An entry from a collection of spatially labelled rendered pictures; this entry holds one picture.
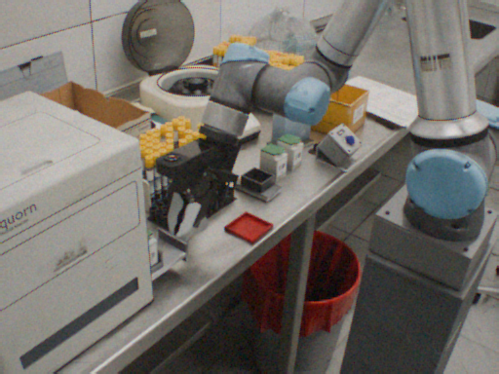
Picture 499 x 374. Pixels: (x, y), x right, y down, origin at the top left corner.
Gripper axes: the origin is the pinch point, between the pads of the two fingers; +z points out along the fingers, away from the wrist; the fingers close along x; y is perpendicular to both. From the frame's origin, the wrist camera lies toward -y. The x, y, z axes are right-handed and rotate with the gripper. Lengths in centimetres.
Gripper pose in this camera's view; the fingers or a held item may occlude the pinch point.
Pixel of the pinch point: (174, 240)
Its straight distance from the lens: 95.5
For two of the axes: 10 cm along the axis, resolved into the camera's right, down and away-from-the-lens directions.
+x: -7.9, -3.5, 4.9
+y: 5.0, 0.7, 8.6
